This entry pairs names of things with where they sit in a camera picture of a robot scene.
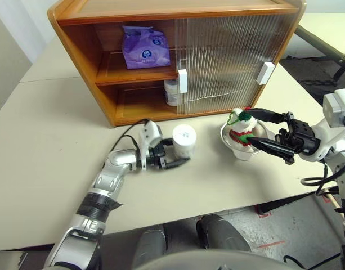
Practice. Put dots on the white lidded plastic jar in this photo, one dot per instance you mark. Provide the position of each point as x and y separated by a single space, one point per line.
184 140
170 92

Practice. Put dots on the wooden cabinet with shelf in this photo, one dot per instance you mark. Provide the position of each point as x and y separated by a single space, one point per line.
175 5

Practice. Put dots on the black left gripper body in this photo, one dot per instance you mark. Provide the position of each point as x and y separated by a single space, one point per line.
158 156

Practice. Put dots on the purple tissue pack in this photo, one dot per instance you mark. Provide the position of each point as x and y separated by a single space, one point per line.
144 50

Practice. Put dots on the white red green plush stocking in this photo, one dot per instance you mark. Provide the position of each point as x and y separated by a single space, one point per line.
241 132

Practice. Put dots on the grey curved robot torso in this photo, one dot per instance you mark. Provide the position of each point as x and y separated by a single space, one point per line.
217 263

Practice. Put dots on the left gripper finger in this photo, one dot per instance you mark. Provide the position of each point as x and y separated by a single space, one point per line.
167 142
175 164

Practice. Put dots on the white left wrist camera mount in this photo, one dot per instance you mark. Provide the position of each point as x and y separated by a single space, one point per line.
151 132

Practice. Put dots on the dark grey rounded shape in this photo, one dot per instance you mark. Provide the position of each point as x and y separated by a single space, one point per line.
149 244
223 233

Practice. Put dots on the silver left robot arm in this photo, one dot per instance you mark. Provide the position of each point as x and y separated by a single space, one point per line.
118 159

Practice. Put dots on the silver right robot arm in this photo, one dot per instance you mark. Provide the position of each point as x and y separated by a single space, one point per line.
344 174

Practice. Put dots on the ribbed glass sliding door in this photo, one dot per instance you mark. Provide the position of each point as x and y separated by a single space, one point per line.
245 56
181 42

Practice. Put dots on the dark olive metal frame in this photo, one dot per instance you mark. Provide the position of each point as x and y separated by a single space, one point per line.
321 45

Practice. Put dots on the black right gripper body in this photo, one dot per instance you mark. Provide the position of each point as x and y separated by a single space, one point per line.
301 137

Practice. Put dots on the silver metal bowl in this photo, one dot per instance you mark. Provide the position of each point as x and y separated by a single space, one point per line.
242 155

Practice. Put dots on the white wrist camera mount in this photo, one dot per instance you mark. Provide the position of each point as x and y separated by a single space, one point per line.
336 109
151 132

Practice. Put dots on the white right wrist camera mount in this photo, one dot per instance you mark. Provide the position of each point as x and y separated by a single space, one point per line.
336 109

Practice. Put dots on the black table leg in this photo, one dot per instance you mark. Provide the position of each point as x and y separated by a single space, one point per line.
287 203

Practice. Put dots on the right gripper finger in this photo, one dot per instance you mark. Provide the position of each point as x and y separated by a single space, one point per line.
268 114
270 146

